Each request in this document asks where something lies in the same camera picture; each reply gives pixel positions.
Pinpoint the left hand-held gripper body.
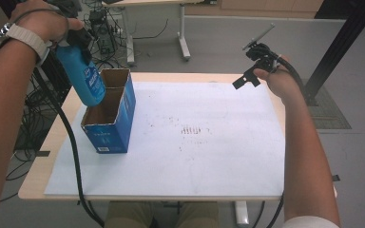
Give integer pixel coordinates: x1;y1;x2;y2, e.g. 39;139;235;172
46;0;81;19

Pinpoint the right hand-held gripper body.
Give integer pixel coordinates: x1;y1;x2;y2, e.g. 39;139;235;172
241;23;281;73

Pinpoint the blue plastic bottle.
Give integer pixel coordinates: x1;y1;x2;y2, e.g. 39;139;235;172
55;44;106;107

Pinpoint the blue cardboard box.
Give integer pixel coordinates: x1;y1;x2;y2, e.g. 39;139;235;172
80;67;137;155

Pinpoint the person's left hand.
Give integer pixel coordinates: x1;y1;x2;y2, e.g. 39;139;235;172
10;0;85;43

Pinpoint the person's right hand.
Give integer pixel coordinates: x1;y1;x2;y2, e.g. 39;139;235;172
254;56;300;103

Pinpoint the black computer tower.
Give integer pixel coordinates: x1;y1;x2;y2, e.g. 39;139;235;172
88;9;119;55

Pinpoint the light wooden cabinet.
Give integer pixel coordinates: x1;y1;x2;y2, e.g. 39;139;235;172
184;0;325;19

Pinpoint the beige band wristwatch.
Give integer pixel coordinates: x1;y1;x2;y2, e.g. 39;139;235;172
0;22;51;67

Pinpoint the white paper sheet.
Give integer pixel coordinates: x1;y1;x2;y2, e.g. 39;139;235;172
44;81;286;198

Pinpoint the grey floor mat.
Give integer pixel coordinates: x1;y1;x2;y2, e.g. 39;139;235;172
305;78;352;130

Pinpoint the white table leg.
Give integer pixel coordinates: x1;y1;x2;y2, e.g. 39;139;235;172
233;200;251;226

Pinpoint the person's right leg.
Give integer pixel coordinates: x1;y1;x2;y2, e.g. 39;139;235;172
176;200;221;228

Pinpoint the person's leg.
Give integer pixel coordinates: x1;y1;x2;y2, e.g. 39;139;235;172
176;200;221;228
104;200;156;228

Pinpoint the person's white sleeve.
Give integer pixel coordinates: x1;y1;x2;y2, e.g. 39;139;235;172
281;216;340;228

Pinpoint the person's left leg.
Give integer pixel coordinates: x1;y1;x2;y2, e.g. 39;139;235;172
104;200;156;228

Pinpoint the black sleeved cable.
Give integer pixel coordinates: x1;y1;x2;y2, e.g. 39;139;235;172
277;56;307;96

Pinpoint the white frame table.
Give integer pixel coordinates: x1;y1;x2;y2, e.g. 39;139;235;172
102;0;218;66

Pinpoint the tangle of black cables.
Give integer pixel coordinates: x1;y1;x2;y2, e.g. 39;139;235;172
0;60;74;203

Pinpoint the black metal post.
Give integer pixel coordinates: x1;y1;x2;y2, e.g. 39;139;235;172
303;0;365;107

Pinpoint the thick black cable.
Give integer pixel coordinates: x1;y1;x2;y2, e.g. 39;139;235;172
32;67;106;228

